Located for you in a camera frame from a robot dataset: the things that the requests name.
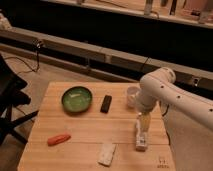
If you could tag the orange carrot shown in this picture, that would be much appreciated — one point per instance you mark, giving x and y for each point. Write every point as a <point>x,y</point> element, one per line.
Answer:
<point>58,139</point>

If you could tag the black office chair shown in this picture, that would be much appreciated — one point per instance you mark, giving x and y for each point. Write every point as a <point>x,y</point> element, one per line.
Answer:
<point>11,95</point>

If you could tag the black rectangular block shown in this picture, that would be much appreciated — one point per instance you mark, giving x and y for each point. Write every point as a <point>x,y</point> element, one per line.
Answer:
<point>106,104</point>

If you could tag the green bowl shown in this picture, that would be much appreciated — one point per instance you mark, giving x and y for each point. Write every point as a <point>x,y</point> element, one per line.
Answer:
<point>76,99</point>

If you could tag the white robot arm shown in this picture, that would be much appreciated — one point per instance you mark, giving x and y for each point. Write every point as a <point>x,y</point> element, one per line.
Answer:
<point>159,86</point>

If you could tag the white plastic cup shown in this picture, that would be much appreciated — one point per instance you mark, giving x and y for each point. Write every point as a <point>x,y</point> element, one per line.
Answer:
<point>130,96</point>

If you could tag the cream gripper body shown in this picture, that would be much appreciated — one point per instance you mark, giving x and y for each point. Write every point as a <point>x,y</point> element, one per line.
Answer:
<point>145,119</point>

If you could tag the white tube bottle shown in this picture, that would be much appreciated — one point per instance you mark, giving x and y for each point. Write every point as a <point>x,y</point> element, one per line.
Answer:
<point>140,137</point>

